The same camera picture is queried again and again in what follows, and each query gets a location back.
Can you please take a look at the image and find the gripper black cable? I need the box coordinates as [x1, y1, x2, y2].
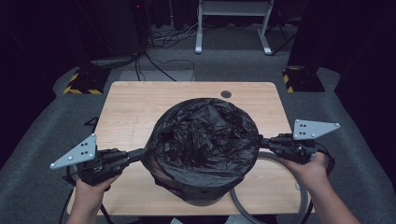
[306, 146, 336, 224]
[58, 166, 115, 224]

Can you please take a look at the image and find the person's left hand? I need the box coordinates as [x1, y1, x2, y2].
[75, 175, 120, 203]

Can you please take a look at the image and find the white metal stand frame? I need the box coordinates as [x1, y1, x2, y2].
[194, 0, 275, 56]

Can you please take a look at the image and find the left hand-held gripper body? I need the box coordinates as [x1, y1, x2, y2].
[49, 133, 130, 187]

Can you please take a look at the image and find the person's right hand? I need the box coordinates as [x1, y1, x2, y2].
[279, 152, 331, 191]

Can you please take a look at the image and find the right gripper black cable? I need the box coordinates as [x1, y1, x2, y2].
[306, 146, 336, 224]

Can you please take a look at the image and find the black table edge bracket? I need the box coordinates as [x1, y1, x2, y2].
[83, 116, 100, 134]

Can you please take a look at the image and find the grey bin rim ring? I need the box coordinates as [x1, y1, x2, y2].
[230, 151, 310, 224]

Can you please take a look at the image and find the bin with black bag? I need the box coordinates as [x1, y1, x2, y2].
[144, 97, 263, 200]

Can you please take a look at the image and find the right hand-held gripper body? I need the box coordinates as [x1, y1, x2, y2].
[268, 119, 341, 165]

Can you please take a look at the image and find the yellow black striped base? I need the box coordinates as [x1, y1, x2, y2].
[282, 65, 326, 93]
[64, 67, 111, 95]

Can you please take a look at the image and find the bundle of floor cables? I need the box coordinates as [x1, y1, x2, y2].
[134, 15, 197, 82]

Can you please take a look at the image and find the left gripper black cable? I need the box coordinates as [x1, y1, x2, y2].
[58, 166, 115, 224]

